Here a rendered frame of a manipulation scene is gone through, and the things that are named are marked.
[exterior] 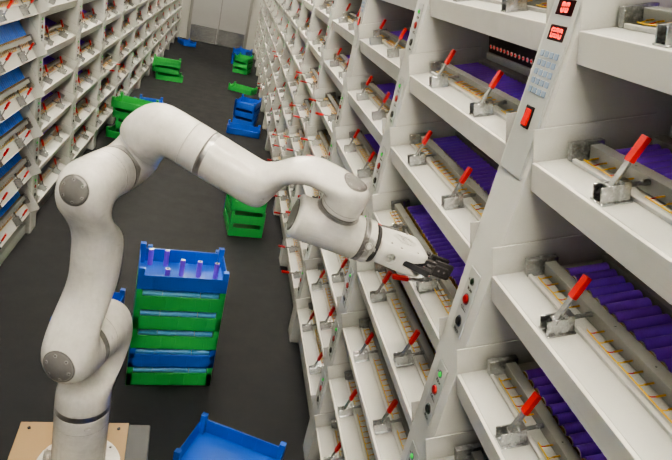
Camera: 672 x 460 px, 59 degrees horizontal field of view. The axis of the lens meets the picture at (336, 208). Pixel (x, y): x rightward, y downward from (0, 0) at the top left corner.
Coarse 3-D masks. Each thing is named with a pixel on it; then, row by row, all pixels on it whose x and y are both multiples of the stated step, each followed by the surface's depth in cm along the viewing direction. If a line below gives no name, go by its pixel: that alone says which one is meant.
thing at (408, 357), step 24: (360, 264) 170; (360, 288) 169; (384, 288) 161; (384, 312) 152; (408, 312) 146; (384, 336) 142; (408, 336) 142; (408, 360) 132; (432, 360) 129; (408, 384) 126; (408, 408) 120
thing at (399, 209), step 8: (400, 208) 159; (392, 216) 159; (400, 216) 157; (408, 216) 154; (408, 224) 150; (408, 232) 150; (416, 232) 145; (424, 240) 141; (424, 248) 138; (440, 280) 125; (448, 280) 124; (448, 288) 121; (448, 296) 121; (448, 312) 116
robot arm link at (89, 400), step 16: (112, 304) 135; (112, 320) 131; (128, 320) 136; (112, 336) 130; (128, 336) 137; (112, 352) 131; (112, 368) 136; (64, 384) 132; (80, 384) 132; (96, 384) 133; (112, 384) 135; (64, 400) 130; (80, 400) 130; (96, 400) 132; (64, 416) 131; (80, 416) 131; (96, 416) 133
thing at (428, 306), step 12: (396, 192) 163; (408, 192) 164; (384, 204) 164; (408, 204) 163; (420, 204) 166; (384, 216) 161; (408, 276) 132; (420, 276) 131; (408, 288) 131; (420, 300) 122; (432, 300) 122; (444, 300) 122; (420, 312) 123; (432, 312) 118; (444, 312) 118; (432, 324) 115; (444, 324) 108; (432, 336) 115
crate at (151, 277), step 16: (144, 256) 216; (160, 256) 219; (176, 256) 221; (192, 256) 222; (208, 256) 224; (144, 272) 199; (160, 272) 213; (176, 272) 215; (192, 272) 218; (208, 272) 220; (224, 272) 207; (144, 288) 201; (160, 288) 202; (176, 288) 204; (192, 288) 206; (208, 288) 207; (224, 288) 209
